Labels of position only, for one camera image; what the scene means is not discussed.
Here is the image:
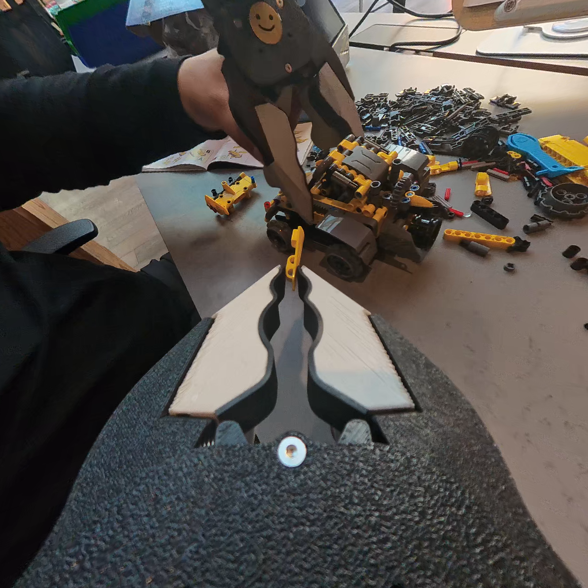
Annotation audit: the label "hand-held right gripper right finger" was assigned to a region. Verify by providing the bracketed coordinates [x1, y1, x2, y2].
[299, 266, 416, 431]

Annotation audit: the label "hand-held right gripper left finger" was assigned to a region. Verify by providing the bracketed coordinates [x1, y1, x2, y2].
[169, 266, 283, 432]

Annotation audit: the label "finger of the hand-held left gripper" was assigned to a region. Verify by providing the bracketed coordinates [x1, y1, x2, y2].
[255, 102, 316, 225]
[316, 61, 364, 137]

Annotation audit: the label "small yellow brick assembly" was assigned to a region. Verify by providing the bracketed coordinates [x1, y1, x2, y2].
[205, 172, 257, 216]

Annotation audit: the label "yellow brick vehicle model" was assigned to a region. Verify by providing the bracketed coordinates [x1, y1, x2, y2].
[264, 134, 448, 283]

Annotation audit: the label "person's left forearm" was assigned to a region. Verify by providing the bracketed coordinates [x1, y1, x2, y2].
[0, 55, 217, 212]

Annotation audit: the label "blue cardboard box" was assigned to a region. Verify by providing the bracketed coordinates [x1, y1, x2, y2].
[126, 0, 351, 67]

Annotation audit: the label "crumpled plastic bag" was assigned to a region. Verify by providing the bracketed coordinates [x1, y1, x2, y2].
[156, 10, 220, 57]

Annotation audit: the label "instruction booklet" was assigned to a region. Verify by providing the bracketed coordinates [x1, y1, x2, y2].
[142, 122, 314, 173]

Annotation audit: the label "pile of grey brick pieces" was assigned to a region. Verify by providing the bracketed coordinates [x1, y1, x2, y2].
[308, 84, 533, 159]

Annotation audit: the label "small yellow connector piece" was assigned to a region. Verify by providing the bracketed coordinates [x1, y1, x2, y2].
[286, 226, 305, 291]

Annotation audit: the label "black wheel tyre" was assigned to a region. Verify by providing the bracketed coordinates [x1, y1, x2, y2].
[464, 126, 500, 157]

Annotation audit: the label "blue bin with green lid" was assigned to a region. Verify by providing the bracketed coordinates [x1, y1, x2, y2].
[54, 0, 162, 70]

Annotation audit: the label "yellow holed beam brick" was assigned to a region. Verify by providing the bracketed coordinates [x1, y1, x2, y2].
[443, 228, 531, 253]

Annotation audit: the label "black chair armrest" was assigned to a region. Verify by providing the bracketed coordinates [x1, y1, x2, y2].
[23, 219, 99, 255]

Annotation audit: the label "white metal stand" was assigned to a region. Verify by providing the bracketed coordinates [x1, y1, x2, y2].
[475, 0, 588, 59]

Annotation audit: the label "blue brick separator tool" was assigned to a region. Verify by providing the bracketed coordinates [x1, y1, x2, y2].
[507, 133, 588, 178]

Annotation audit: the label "black connector bricks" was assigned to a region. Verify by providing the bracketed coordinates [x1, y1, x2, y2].
[563, 245, 588, 273]

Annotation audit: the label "dark grey sprocket wheel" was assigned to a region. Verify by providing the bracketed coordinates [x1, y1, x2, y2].
[537, 182, 588, 220]

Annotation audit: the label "black cable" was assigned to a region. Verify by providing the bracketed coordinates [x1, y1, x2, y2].
[349, 0, 463, 50]

